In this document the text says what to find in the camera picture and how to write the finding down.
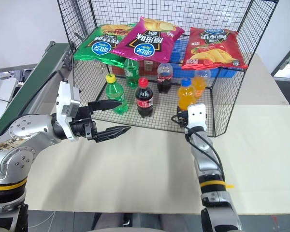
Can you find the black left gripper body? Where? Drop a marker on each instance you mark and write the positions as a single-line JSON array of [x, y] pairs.
[[83, 126]]

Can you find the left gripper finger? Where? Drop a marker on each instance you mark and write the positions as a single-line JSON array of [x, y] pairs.
[[106, 104], [112, 132]]

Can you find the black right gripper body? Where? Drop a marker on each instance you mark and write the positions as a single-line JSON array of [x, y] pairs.
[[182, 115]]

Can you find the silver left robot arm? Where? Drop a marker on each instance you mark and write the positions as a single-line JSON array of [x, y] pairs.
[[26, 126]]

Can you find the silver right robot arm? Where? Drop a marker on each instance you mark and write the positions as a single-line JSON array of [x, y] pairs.
[[207, 166]]

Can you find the green conveyor belt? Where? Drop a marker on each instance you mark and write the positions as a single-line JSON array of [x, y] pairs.
[[36, 72]]

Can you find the green soda bottle yellow cap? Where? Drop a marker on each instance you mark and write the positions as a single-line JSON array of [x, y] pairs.
[[116, 96]]

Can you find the orange soda bottle blue cap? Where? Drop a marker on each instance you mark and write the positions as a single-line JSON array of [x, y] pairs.
[[185, 96]]

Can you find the orange soda bottle clear top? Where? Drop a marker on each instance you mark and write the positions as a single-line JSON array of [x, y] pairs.
[[200, 83]]

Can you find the cola bottle red cap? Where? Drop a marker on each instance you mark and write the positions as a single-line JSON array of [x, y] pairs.
[[144, 100]]

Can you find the cola bottle without cap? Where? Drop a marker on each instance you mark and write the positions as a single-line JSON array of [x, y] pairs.
[[164, 79]]

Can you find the red cardboard box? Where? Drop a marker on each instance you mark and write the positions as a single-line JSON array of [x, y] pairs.
[[147, 66]]

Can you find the green chips bag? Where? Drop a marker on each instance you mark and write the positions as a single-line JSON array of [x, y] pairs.
[[96, 46]]

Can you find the blue plastic crate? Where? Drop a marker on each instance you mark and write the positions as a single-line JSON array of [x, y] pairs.
[[178, 51]]

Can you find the red chips bag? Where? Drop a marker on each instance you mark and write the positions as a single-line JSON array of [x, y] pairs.
[[213, 50]]

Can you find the magenta chips bag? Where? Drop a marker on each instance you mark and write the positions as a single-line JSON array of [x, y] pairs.
[[147, 41]]

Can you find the yellow zip tie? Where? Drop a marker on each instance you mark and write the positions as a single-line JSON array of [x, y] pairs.
[[230, 186]]

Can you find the white background desk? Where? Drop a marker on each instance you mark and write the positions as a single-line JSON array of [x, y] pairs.
[[2, 89]]

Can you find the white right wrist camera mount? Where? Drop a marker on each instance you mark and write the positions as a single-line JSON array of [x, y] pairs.
[[196, 114]]

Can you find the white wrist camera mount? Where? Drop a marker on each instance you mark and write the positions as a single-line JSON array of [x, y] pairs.
[[196, 114], [62, 96]]

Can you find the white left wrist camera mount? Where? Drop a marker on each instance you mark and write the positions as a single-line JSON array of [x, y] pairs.
[[62, 96]]

